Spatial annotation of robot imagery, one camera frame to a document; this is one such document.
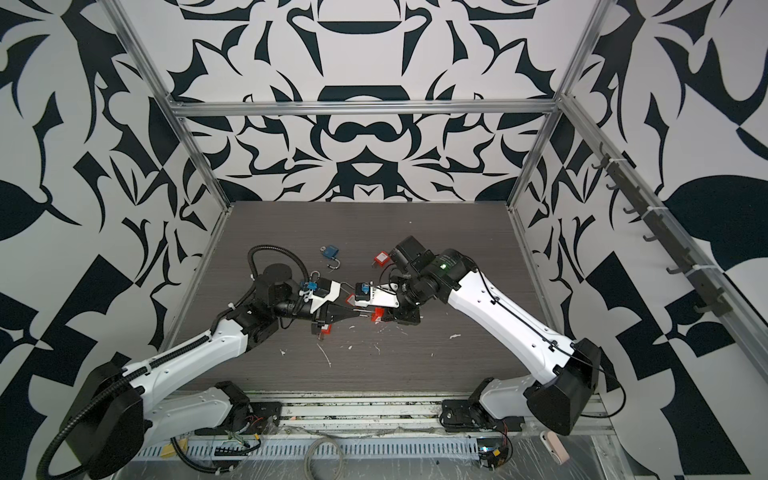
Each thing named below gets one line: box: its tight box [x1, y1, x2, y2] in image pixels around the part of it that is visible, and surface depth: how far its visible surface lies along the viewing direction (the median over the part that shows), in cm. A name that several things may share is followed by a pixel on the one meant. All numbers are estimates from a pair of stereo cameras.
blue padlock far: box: [322, 245, 341, 270], surface depth 107 cm
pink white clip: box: [540, 430, 570, 465], surface depth 70 cm
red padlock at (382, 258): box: [373, 251, 391, 267], surface depth 104 cm
